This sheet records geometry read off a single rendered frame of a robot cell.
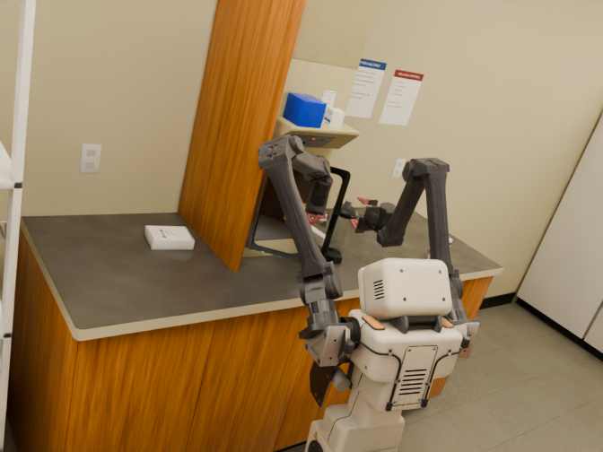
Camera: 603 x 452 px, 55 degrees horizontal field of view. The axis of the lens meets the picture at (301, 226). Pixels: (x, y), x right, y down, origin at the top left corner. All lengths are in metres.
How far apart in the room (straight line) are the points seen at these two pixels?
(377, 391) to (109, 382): 0.85
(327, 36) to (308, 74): 0.14
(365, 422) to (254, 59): 1.20
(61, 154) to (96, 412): 0.92
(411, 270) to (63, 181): 1.37
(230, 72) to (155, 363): 1.04
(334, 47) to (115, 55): 0.77
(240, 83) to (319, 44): 0.30
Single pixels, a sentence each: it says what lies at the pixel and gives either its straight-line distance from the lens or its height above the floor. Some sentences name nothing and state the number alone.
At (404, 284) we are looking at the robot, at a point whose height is 1.35.
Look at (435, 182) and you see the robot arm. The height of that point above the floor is 1.52.
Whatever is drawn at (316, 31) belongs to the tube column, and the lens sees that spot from 2.03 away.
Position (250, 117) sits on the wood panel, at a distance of 2.00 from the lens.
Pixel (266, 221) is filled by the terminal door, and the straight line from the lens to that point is 2.14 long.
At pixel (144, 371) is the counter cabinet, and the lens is 1.96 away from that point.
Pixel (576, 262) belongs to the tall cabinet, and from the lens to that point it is 4.80.
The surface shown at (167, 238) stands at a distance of 2.18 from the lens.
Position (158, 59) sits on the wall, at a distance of 2.26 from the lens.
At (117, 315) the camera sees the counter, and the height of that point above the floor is 0.94.
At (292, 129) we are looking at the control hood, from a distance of 1.94.
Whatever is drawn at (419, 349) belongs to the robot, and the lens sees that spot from 1.51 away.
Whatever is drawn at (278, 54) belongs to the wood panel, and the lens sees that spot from 1.90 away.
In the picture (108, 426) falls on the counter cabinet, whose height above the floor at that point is 0.51.
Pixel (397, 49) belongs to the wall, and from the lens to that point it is 2.92.
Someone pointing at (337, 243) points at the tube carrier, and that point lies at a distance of 2.34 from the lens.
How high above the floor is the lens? 1.96
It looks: 23 degrees down
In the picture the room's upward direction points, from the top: 16 degrees clockwise
